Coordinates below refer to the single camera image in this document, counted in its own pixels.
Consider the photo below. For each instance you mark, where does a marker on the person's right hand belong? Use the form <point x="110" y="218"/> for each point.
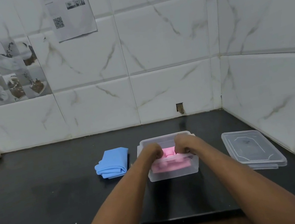
<point x="185" y="142"/>

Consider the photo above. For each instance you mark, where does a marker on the person's left hand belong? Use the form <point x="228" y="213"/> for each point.
<point x="151" y="152"/>

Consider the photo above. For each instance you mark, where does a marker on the blue silicone glove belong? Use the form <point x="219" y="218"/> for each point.
<point x="115" y="161"/>
<point x="104" y="173"/>

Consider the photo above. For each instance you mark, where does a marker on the clear plastic lid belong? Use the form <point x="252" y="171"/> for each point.
<point x="253" y="148"/>

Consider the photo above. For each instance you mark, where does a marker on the person's left forearm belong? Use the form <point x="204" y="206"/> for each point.
<point x="119" y="209"/>

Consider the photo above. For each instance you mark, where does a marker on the person's right forearm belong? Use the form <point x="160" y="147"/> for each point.
<point x="248" y="183"/>

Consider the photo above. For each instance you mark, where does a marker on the paper sheet with square code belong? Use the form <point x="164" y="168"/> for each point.
<point x="75" y="26"/>

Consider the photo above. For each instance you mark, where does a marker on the coffee print wall tile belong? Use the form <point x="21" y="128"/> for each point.
<point x="7" y="78"/>

